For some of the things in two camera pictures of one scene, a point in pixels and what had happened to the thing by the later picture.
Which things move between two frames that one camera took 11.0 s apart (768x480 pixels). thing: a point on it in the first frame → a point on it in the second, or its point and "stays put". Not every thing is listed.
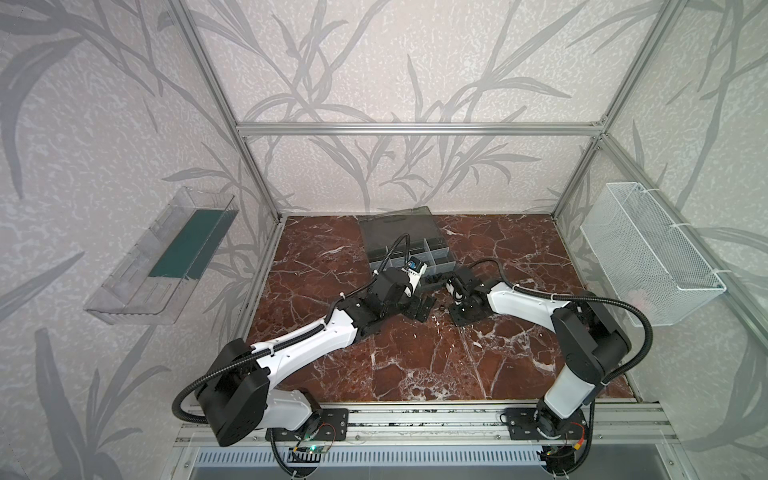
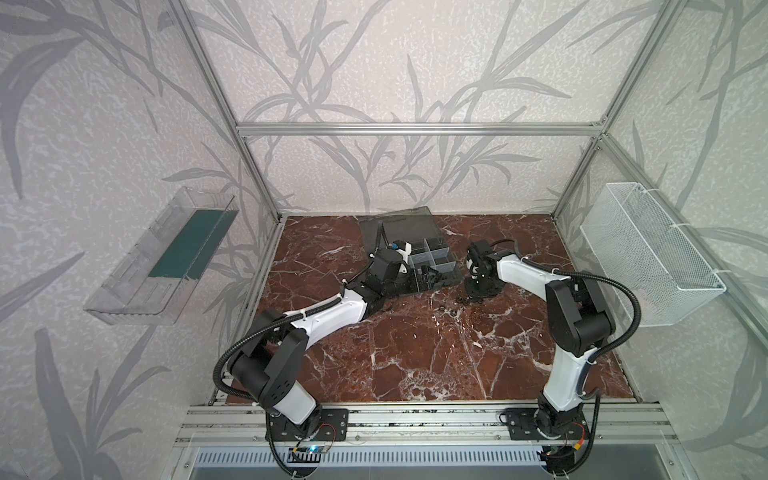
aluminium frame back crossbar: [514, 129] stays put
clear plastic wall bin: [154, 280] stays put
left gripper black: [424, 303] → [413, 276]
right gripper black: [456, 287] → [477, 285]
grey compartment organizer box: [427, 241] stays put
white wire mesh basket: [642, 257] stays put
